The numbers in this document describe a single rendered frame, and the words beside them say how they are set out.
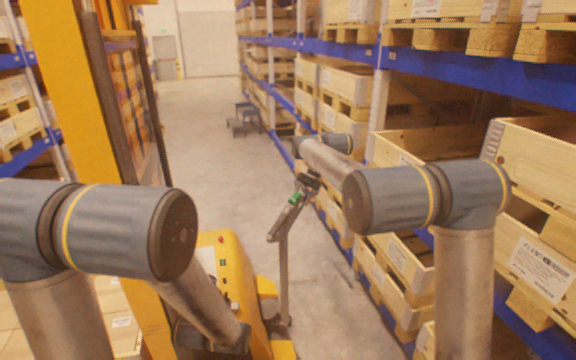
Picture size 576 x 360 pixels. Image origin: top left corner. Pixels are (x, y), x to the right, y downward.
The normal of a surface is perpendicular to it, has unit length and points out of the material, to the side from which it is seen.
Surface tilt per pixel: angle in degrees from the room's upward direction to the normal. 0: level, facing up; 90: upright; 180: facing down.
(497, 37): 90
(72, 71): 90
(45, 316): 81
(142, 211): 27
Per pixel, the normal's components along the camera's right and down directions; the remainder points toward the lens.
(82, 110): 0.26, 0.44
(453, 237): -0.79, 0.11
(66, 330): 0.66, 0.24
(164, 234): 0.97, 0.02
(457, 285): -0.63, 0.11
